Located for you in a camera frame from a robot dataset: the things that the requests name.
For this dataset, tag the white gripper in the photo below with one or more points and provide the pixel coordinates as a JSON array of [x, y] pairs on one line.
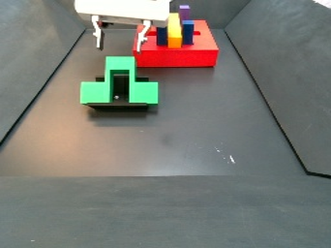
[[126, 12]]

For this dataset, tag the green stepped block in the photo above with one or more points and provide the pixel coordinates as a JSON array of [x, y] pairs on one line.
[[96, 91]]

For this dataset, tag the black angled fixture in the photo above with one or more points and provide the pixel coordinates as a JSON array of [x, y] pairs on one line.
[[119, 96]]

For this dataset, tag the red base board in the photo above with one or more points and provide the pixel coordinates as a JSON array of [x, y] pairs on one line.
[[198, 55]]

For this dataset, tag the blue left peg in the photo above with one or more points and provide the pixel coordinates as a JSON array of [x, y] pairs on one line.
[[162, 36]]

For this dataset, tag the blue peg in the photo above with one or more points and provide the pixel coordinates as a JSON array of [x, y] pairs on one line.
[[162, 36], [187, 32]]

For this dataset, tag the yellow center block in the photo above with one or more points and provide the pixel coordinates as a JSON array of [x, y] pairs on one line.
[[175, 36]]

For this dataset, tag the blue right peg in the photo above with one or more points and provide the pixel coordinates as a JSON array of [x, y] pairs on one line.
[[187, 32]]

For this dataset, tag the purple right peg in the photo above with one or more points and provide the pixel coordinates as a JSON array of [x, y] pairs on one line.
[[184, 12]]

